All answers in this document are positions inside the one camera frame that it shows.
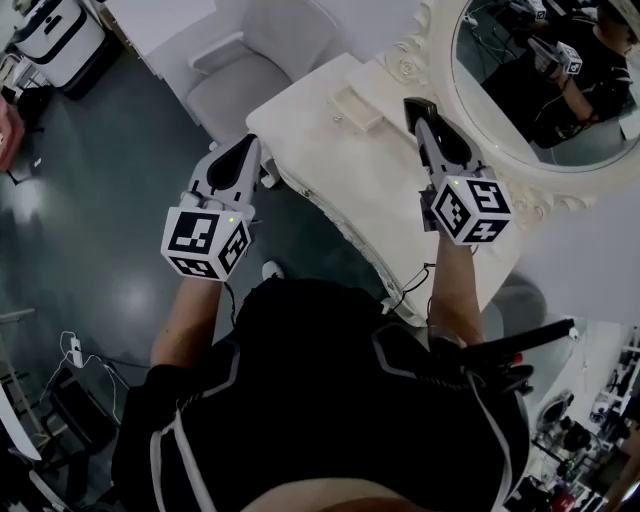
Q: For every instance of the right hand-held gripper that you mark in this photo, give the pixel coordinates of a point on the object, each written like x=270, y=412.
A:
x=475, y=210

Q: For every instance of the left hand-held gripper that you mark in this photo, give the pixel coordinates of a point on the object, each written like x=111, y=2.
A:
x=192, y=240

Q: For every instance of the white ornate vanity table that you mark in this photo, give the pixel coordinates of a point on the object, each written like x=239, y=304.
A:
x=360, y=175

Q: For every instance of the person's left forearm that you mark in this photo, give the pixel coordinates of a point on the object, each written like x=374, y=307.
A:
x=185, y=320

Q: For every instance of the person's right forearm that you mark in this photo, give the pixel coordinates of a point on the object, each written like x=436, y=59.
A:
x=455, y=290

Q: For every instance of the white framed oval mirror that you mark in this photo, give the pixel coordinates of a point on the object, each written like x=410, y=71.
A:
x=490, y=100

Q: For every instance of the white grey armchair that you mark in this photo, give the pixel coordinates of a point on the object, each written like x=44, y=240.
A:
x=240, y=90

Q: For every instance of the person's white shoe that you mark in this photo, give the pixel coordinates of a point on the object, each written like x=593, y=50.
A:
x=272, y=270

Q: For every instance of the grey cushioned stool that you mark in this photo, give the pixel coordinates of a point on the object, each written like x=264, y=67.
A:
x=520, y=305

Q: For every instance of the white black appliance cart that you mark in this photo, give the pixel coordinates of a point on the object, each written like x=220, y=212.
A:
x=55, y=45

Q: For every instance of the person's black shirt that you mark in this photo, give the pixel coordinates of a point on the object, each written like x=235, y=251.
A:
x=325, y=400

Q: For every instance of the black folding chair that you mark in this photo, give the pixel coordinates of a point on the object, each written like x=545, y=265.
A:
x=80, y=415

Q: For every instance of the cluttered equipment workbench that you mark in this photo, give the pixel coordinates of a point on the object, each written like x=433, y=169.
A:
x=575, y=440

